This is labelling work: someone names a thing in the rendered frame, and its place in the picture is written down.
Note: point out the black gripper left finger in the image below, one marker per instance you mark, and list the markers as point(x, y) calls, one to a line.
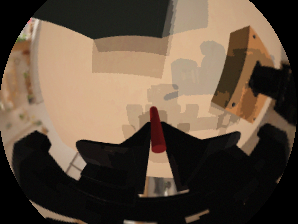
point(131, 155)

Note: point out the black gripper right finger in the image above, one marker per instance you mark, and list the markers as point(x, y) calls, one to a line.
point(186, 153)

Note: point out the red peg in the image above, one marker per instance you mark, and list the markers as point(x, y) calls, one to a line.
point(156, 135)

